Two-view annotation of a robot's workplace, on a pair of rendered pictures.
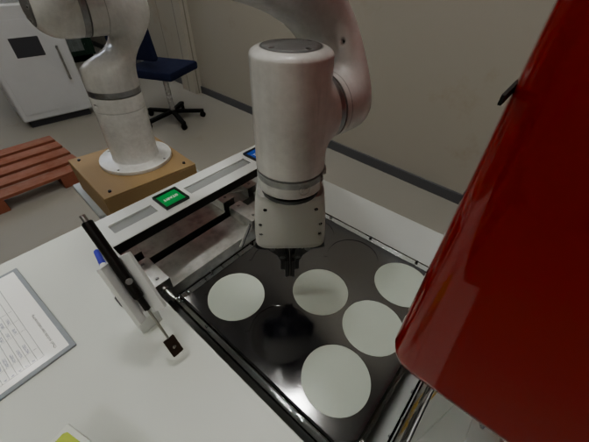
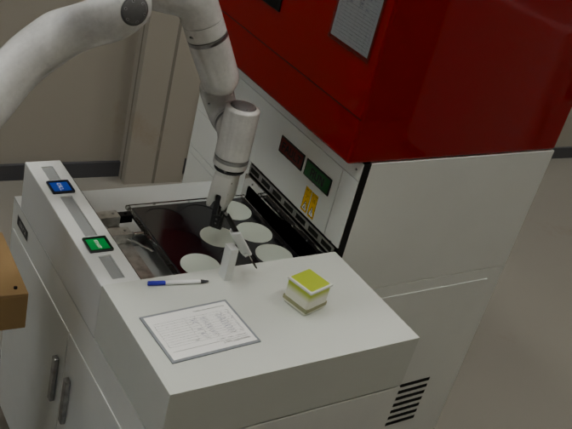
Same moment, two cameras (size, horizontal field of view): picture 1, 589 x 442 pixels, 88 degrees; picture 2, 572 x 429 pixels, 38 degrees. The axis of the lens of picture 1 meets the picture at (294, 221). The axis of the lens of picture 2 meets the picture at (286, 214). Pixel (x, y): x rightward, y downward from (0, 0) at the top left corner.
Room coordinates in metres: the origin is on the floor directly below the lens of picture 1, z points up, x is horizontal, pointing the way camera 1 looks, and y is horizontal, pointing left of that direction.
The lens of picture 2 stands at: (-0.19, 1.76, 2.05)
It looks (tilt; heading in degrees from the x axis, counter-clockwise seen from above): 29 degrees down; 281
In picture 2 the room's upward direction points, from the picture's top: 15 degrees clockwise
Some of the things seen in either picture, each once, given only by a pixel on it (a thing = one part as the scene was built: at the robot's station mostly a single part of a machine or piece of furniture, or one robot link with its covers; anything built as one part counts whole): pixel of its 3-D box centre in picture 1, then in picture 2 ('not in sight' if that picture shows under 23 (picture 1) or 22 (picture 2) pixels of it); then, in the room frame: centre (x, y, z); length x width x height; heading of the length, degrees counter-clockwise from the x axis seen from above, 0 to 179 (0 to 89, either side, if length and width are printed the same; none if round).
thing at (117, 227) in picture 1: (221, 198); (75, 240); (0.61, 0.19, 0.89); 0.55 x 0.09 x 0.14; 140
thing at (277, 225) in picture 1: (289, 211); (225, 183); (0.33, 0.01, 1.09); 0.10 x 0.07 x 0.11; 93
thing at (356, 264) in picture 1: (320, 291); (219, 237); (0.33, -0.05, 0.90); 0.34 x 0.34 x 0.01; 50
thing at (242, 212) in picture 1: (245, 214); (114, 236); (0.55, 0.12, 0.89); 0.08 x 0.03 x 0.03; 50
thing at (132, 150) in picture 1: (126, 127); not in sight; (0.77, 0.46, 1.01); 0.19 x 0.19 x 0.18
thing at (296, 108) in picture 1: (294, 110); (237, 129); (0.33, 0.00, 1.23); 0.09 x 0.08 x 0.13; 132
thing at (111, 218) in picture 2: not in sight; (102, 219); (0.61, 0.06, 0.89); 0.08 x 0.03 x 0.03; 50
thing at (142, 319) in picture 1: (140, 302); (237, 252); (0.21, 0.19, 1.03); 0.06 x 0.04 x 0.13; 50
